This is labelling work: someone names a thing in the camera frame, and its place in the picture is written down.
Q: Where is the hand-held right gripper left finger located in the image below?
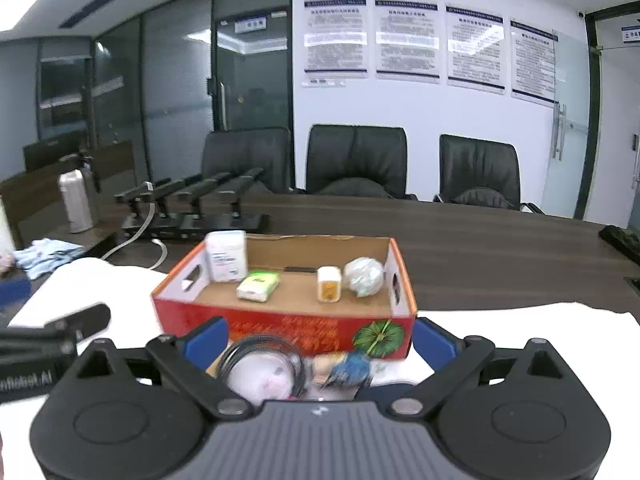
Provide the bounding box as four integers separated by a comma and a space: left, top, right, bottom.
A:
62, 316, 256, 421

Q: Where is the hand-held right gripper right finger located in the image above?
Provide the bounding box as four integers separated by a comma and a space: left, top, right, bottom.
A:
386, 317, 583, 418

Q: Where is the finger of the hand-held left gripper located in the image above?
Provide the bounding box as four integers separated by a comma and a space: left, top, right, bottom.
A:
0, 304, 112, 358

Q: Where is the white pink plastic packet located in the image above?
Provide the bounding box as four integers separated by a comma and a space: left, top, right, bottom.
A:
227, 354, 297, 402

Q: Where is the blue toy figure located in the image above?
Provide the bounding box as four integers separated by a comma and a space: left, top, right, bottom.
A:
322, 352, 373, 390

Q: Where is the red cardboard box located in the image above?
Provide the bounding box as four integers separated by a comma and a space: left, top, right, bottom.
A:
151, 234, 417, 361

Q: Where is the dark wooden desktop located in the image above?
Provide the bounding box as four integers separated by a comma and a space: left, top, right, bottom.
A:
0, 180, 640, 321

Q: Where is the green tissue pack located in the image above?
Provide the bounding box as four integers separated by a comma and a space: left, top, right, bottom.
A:
236, 270, 280, 303

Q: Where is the light blue cloth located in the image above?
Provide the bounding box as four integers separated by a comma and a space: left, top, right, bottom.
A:
14, 238, 86, 281

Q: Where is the white medicine box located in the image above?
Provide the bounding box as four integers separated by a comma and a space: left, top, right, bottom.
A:
206, 230, 247, 283

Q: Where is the white towel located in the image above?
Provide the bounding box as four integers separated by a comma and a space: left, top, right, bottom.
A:
0, 257, 640, 480

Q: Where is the plastic-wrapped ball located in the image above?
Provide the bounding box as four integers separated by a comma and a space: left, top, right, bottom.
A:
344, 257, 386, 297

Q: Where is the small yellow jar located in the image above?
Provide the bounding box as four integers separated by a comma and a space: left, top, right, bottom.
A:
317, 266, 343, 303

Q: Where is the silver thermos flask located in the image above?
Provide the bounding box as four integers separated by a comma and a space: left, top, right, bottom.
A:
59, 155, 103, 234

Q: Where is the black office chair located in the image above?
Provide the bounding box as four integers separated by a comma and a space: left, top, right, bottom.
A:
434, 134, 546, 216
305, 124, 418, 201
201, 127, 293, 196

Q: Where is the black bundle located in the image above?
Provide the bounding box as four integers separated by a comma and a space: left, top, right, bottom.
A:
599, 224, 640, 266

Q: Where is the dark glass door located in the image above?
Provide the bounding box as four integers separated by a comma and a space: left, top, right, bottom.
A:
212, 7, 293, 133

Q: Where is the clear glass door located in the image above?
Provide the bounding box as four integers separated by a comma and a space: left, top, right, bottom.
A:
550, 30, 593, 221

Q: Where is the white cable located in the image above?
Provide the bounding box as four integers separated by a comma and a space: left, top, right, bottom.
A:
100, 205, 168, 271

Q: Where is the wall poster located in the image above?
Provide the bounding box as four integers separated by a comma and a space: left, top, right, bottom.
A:
302, 0, 370, 81
375, 0, 442, 85
510, 19, 558, 107
446, 2, 507, 96

